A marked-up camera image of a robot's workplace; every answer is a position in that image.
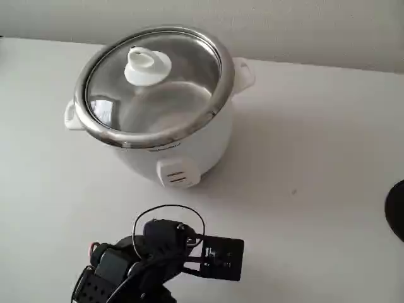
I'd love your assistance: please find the glass lid with steel rim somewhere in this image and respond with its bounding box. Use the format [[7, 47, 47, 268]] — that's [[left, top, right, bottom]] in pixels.
[[73, 27, 237, 149]]

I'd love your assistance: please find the white rice cooker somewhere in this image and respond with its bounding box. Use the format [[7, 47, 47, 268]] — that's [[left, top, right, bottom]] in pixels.
[[64, 56, 256, 189]]

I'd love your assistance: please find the black round object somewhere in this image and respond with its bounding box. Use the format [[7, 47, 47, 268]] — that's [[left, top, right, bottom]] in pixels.
[[384, 179, 404, 244]]

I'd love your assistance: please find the thin red black servo wire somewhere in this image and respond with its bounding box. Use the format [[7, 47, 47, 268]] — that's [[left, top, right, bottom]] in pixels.
[[132, 204, 206, 263]]

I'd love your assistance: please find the thick black camera cable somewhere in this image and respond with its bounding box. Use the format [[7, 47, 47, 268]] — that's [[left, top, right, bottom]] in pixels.
[[105, 258, 149, 303]]

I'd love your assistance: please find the black wrist camera board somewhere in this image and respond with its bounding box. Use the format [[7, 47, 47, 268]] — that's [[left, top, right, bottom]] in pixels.
[[184, 233, 246, 282]]

